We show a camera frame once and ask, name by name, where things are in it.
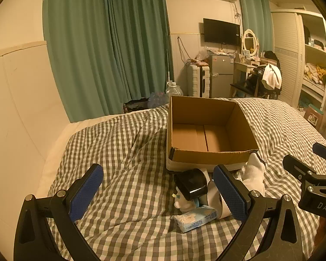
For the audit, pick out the small white toy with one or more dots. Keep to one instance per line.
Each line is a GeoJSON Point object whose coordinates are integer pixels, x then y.
{"type": "Point", "coordinates": [182, 204]}

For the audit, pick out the brown cardboard box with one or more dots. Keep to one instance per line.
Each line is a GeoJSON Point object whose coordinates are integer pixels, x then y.
{"type": "Point", "coordinates": [206, 114]}

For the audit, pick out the white cloth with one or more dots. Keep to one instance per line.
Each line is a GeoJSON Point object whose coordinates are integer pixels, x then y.
{"type": "Point", "coordinates": [272, 76]}

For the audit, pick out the white dressing table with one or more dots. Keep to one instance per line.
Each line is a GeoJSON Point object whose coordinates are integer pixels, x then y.
{"type": "Point", "coordinates": [240, 69]}

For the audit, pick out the grey checked blanket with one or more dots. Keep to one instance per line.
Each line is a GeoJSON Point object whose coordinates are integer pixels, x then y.
{"type": "Point", "coordinates": [125, 155]}

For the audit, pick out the wooden chair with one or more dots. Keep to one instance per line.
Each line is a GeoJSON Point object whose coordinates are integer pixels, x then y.
{"type": "Point", "coordinates": [240, 88]}

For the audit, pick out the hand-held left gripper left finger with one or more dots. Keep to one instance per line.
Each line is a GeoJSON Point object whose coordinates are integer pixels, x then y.
{"type": "Point", "coordinates": [88, 190]}

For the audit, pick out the black wall television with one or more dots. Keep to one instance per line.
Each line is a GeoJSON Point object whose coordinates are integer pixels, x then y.
{"type": "Point", "coordinates": [221, 31]}

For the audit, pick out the pale blue tissue packet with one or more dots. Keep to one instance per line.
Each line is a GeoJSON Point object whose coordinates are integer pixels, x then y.
{"type": "Point", "coordinates": [195, 219]}

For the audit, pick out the white plastic bottle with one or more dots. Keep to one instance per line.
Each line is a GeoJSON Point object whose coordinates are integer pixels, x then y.
{"type": "Point", "coordinates": [214, 195]}

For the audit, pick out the small silver fridge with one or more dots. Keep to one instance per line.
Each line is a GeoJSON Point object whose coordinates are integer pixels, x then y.
{"type": "Point", "coordinates": [221, 73]}

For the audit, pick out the crumpled plastic wrap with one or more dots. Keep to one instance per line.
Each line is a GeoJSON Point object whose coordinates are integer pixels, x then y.
{"type": "Point", "coordinates": [203, 54]}

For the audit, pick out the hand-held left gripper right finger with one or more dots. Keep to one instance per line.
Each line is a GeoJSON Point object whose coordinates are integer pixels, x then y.
{"type": "Point", "coordinates": [229, 193]}

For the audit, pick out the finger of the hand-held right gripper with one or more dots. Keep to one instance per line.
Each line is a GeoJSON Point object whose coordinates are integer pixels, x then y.
{"type": "Point", "coordinates": [296, 165]}
{"type": "Point", "coordinates": [322, 149]}

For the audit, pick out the black glossy case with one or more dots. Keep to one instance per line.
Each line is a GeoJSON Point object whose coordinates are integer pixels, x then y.
{"type": "Point", "coordinates": [193, 182]}

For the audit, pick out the large clear water bottle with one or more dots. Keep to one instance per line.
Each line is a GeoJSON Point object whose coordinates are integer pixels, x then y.
{"type": "Point", "coordinates": [174, 89]}

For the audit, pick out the clear plastic bag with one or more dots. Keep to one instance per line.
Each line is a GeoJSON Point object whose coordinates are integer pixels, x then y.
{"type": "Point", "coordinates": [157, 100]}

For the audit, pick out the white suitcase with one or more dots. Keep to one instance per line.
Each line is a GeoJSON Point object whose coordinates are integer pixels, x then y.
{"type": "Point", "coordinates": [197, 80]}

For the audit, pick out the small patterned box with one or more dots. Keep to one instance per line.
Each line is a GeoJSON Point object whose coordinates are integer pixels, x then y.
{"type": "Point", "coordinates": [313, 117]}

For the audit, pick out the white oval mirror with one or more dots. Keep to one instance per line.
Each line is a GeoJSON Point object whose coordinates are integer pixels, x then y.
{"type": "Point", "coordinates": [250, 42]}

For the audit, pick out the white sock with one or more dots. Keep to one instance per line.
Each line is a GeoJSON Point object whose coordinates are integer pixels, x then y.
{"type": "Point", "coordinates": [254, 174]}

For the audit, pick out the black clothing pile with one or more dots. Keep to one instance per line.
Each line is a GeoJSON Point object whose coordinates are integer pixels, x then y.
{"type": "Point", "coordinates": [256, 77]}

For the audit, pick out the narrow green curtain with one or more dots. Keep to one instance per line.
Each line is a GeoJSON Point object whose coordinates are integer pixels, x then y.
{"type": "Point", "coordinates": [255, 16]}

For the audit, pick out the black floor bag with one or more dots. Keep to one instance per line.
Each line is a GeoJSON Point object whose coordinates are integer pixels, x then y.
{"type": "Point", "coordinates": [135, 105]}

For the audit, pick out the wide green curtain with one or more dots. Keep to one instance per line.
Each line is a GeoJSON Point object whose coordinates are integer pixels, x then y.
{"type": "Point", "coordinates": [141, 38]}
{"type": "Point", "coordinates": [76, 46]}

